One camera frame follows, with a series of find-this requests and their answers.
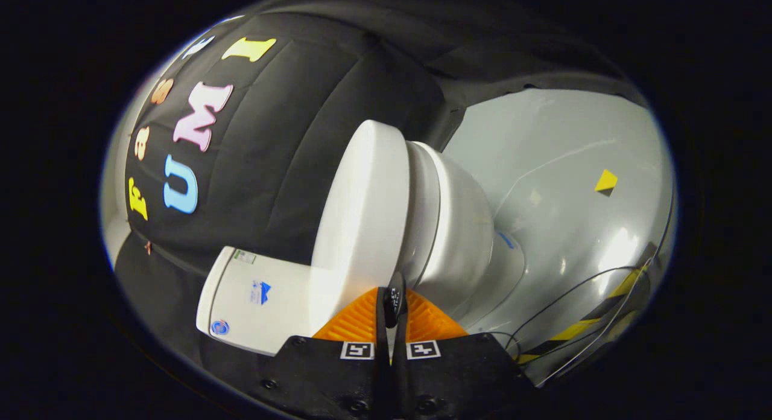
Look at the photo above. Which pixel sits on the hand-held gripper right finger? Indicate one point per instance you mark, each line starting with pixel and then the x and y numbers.
pixel 452 378

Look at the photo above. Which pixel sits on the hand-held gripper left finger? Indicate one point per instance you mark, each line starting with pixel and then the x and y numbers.
pixel 338 378

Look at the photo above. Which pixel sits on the white toilet lid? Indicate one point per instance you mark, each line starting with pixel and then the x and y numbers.
pixel 362 215

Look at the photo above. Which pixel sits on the white toilet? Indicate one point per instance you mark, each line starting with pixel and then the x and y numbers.
pixel 467 227

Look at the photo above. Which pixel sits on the white toilet seat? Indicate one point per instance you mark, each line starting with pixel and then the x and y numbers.
pixel 422 215

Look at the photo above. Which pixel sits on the yellow black hazard tape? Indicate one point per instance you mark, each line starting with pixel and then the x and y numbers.
pixel 573 330

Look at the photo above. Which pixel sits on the black backdrop cloth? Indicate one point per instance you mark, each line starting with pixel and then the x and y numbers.
pixel 289 136

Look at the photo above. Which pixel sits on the yellow triangle floor sticker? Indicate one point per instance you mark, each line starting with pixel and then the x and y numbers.
pixel 606 181

